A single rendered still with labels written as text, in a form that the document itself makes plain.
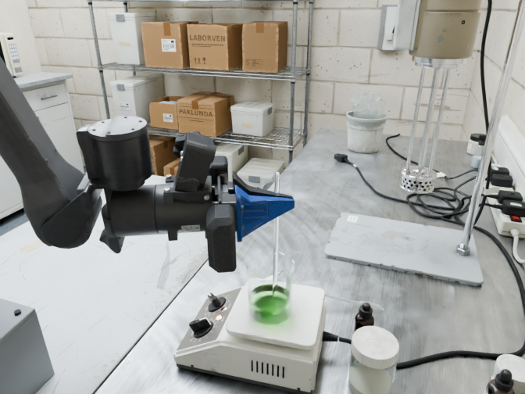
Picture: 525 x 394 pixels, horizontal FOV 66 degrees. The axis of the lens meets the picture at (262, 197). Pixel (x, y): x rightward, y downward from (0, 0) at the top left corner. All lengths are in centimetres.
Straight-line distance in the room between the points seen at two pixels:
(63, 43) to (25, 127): 353
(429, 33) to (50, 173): 60
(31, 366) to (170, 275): 29
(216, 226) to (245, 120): 244
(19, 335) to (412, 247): 71
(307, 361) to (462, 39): 55
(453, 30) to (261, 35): 196
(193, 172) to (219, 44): 233
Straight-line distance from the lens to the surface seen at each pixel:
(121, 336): 71
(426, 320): 75
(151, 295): 78
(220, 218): 38
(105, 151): 43
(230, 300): 65
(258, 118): 276
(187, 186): 44
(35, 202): 47
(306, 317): 58
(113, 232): 47
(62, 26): 395
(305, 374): 57
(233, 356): 58
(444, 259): 90
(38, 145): 46
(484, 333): 77
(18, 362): 63
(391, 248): 90
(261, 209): 46
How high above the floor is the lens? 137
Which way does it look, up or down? 25 degrees down
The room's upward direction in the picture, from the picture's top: straight up
